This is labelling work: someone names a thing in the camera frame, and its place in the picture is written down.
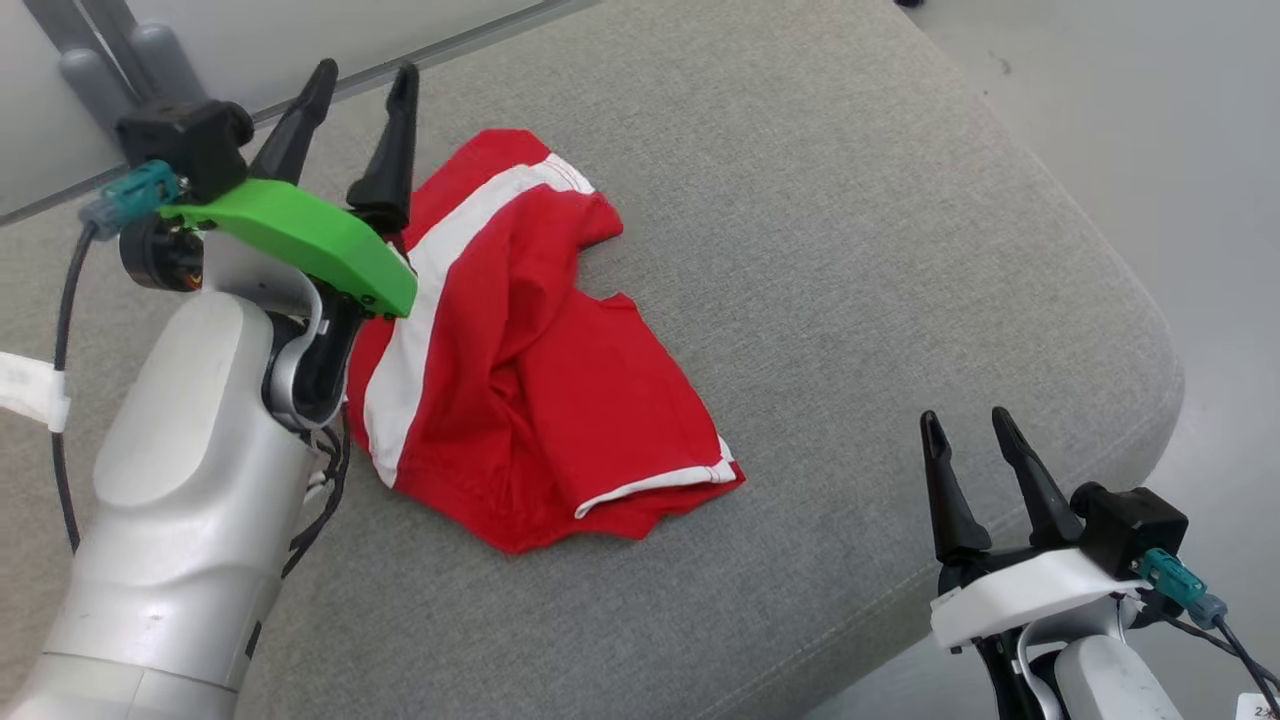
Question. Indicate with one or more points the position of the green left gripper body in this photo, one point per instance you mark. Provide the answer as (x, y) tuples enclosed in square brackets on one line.
[(300, 230)]

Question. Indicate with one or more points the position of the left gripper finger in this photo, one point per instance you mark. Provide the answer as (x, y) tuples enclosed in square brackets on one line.
[(295, 135), (392, 170)]

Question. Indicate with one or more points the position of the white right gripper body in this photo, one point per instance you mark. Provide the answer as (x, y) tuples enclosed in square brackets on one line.
[(1030, 595)]

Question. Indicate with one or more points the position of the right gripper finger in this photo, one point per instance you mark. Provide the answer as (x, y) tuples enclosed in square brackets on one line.
[(1045, 505), (950, 510)]

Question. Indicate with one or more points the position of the red shorts with white stripe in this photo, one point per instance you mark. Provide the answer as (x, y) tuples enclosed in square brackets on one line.
[(560, 400)]

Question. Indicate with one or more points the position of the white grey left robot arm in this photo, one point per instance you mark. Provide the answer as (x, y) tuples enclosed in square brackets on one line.
[(190, 500)]

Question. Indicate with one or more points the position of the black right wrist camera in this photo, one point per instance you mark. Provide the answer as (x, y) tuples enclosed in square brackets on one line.
[(1135, 525)]

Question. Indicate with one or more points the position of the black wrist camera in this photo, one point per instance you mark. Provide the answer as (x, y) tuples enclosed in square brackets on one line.
[(1135, 525), (190, 140)]

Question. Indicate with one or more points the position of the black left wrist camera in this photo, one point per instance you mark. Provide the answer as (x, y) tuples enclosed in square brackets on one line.
[(190, 140)]

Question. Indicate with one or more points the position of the teal right camera connector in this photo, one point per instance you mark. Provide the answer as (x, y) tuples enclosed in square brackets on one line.
[(1175, 583)]

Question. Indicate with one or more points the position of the teal camera connector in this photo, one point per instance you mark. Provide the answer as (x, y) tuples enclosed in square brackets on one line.
[(1175, 583), (130, 195)]

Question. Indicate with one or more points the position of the grey metal partition post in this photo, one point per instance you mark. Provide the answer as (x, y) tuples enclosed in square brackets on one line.
[(95, 85), (165, 60)]

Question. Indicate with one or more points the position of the teal left camera connector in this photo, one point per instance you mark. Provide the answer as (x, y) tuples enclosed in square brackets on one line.
[(130, 195)]

